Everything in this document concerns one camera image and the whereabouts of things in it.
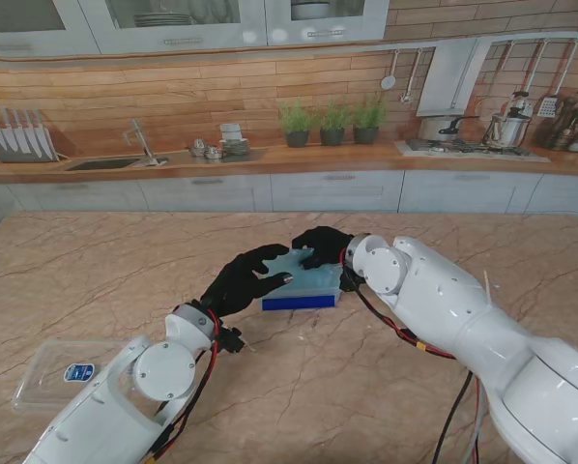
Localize steel kitchen faucet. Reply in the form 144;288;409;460
123;119;170;168

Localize green herb in black pot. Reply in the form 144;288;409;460
317;98;353;147
278;98;317;149

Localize hanging steel grater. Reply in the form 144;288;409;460
537;41;578;118

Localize clear crate with blue tape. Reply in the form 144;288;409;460
261;246;344;312

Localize white kitchen cabinets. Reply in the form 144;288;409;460
0;168;578;217
0;0;391;57

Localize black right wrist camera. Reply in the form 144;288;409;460
339;269;365;294

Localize wooden pepper mills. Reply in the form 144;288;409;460
530;95;578;152

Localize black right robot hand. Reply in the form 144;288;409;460
291;225;356;271

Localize knife block with knives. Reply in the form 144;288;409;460
0;108;61;164

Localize steel kitchen sink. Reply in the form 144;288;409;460
65;157;143;173

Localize red black arm cable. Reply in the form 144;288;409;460
341;248;483;464
143;308;222;464

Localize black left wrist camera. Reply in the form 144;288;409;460
218;326;245;355

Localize red black right arm cable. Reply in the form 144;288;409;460
341;248;483;464

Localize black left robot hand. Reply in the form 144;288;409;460
199;244;295;320

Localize white upper kitchen cabinets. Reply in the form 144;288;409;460
0;0;391;57

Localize red black left arm cable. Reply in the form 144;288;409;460
143;308;222;464

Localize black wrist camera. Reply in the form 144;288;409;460
218;326;245;355
339;269;365;294

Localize white lower kitchen cabinets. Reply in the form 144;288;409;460
0;168;578;217

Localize stack of white dishes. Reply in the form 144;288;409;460
218;123;251;159

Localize white zip tie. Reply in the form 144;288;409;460
480;269;497;311

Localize clear lid with blue label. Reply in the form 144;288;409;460
11;339;140;416

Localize wooden kitchen countertop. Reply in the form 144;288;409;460
0;142;578;188

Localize hanging steel ladle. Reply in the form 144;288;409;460
398;47;424;105

